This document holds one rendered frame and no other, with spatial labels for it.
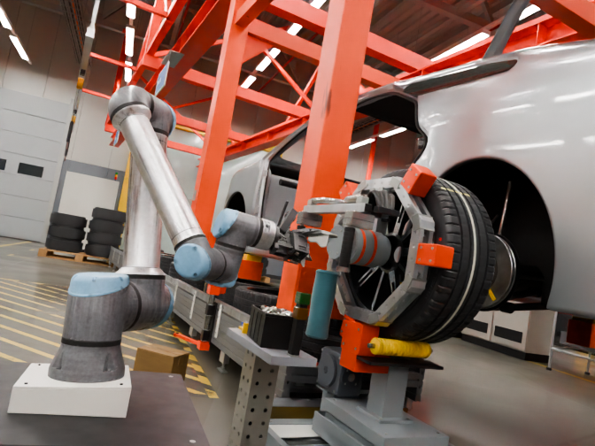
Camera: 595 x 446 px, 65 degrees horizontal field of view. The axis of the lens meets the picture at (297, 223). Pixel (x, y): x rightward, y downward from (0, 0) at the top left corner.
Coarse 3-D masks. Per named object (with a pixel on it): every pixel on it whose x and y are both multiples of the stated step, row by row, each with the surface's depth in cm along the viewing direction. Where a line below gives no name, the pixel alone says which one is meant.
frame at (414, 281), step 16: (368, 192) 190; (400, 192) 167; (416, 208) 159; (336, 224) 200; (416, 224) 156; (432, 224) 157; (416, 240) 155; (336, 272) 198; (416, 272) 154; (336, 288) 191; (400, 288) 158; (416, 288) 155; (352, 304) 187; (384, 304) 163; (400, 304) 162; (368, 320) 169; (384, 320) 165
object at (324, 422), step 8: (320, 416) 188; (328, 416) 192; (320, 424) 187; (328, 424) 182; (336, 424) 186; (344, 424) 182; (320, 432) 186; (328, 432) 181; (336, 432) 176; (344, 432) 173; (352, 432) 176; (328, 440) 180; (336, 440) 176; (344, 440) 171; (352, 440) 168; (360, 440) 172
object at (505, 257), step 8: (496, 240) 195; (496, 248) 194; (504, 248) 190; (496, 256) 193; (504, 256) 190; (512, 256) 189; (496, 264) 192; (504, 264) 189; (512, 264) 186; (496, 272) 192; (504, 272) 188; (512, 272) 186; (496, 280) 191; (504, 280) 188; (512, 280) 187; (496, 288) 190; (504, 288) 187; (488, 296) 193; (496, 296) 189; (504, 296) 188; (488, 304) 192; (496, 304) 191
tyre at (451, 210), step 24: (432, 192) 165; (456, 192) 169; (432, 216) 162; (456, 216) 159; (480, 216) 166; (456, 240) 155; (480, 240) 161; (456, 264) 154; (480, 264) 159; (432, 288) 156; (456, 288) 156; (480, 288) 162; (408, 312) 164; (432, 312) 157; (384, 336) 173; (408, 336) 167; (432, 336) 171
